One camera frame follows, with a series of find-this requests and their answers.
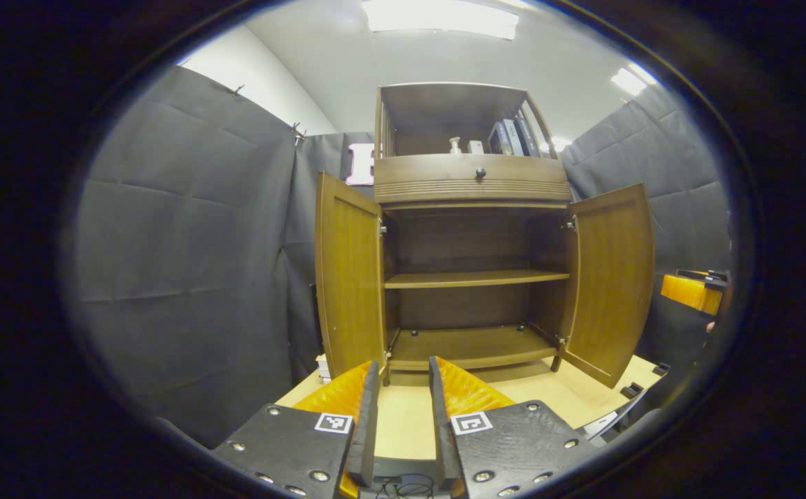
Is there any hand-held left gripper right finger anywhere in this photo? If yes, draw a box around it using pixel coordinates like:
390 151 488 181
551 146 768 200
429 356 601 499

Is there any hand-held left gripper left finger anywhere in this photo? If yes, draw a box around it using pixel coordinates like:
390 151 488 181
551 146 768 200
212 360 380 499

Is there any wooden cabinet door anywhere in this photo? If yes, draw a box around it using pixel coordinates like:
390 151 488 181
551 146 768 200
315 172 388 382
559 184 655 389

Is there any wooden double-door shoe cabinet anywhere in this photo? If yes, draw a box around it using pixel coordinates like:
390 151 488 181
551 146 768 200
374 82 573 385

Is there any wooden inner shelf board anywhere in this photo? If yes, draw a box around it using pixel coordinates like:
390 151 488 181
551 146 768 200
384 269 571 290

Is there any light blue upright book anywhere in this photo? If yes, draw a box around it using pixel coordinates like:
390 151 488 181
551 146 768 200
501 119 525 156

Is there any wooden drawer with black knob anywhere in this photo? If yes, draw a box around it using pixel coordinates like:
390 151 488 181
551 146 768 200
374 154 573 205

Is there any black backdrop cloth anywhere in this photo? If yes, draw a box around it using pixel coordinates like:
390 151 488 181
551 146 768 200
73 66 733 444

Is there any large ceiling light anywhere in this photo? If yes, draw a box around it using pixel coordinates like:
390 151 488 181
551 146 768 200
361 0 520 40

